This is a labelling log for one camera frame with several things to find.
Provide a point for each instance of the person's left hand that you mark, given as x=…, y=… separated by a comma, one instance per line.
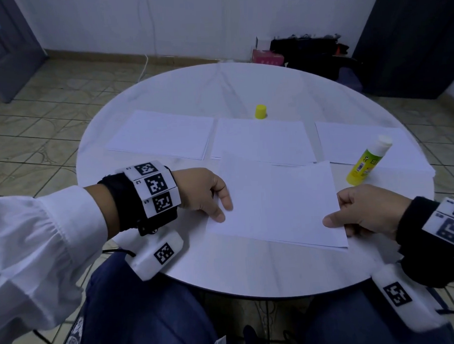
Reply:
x=201, y=190

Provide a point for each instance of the person's right hand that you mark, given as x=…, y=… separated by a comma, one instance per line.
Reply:
x=371, y=209

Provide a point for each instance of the yellow glue stick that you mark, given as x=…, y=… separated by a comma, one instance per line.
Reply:
x=366, y=164

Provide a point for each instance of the white paper stack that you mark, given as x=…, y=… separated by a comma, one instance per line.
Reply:
x=376, y=141
x=161, y=134

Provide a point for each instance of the single white paper sheet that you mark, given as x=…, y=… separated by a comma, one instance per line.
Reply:
x=281, y=205
x=263, y=141

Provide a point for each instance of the yellow glue stick cap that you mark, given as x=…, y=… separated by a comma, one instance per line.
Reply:
x=261, y=111

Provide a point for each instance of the person's left forearm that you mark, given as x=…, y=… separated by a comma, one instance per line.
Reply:
x=43, y=253

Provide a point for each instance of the person's legs in blue jeans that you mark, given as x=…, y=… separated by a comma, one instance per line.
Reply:
x=143, y=316

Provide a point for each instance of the black left wristband with markers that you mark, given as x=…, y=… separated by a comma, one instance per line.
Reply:
x=142, y=196

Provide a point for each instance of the black wristband with markers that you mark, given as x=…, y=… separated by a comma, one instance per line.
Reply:
x=440, y=239
x=142, y=196

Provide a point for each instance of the black right wristband with markers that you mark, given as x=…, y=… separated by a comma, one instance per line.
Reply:
x=440, y=239

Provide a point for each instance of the blue suitcase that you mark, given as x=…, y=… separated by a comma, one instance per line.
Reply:
x=349, y=78

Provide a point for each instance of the pink box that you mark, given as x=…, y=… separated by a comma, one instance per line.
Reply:
x=267, y=57

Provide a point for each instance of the white tissue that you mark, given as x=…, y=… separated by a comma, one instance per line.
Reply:
x=219, y=343

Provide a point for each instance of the black bag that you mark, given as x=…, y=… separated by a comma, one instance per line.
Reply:
x=308, y=54

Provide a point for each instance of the black wardrobe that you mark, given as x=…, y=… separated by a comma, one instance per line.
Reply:
x=412, y=34

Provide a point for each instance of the black phone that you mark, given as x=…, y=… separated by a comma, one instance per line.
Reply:
x=71, y=342

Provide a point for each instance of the grey door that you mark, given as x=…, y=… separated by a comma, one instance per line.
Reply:
x=7, y=44

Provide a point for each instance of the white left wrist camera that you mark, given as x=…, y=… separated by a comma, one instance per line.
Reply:
x=157, y=254

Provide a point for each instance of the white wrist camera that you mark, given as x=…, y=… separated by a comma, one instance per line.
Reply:
x=157, y=254
x=409, y=297

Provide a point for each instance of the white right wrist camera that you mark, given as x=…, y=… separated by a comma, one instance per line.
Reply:
x=409, y=297

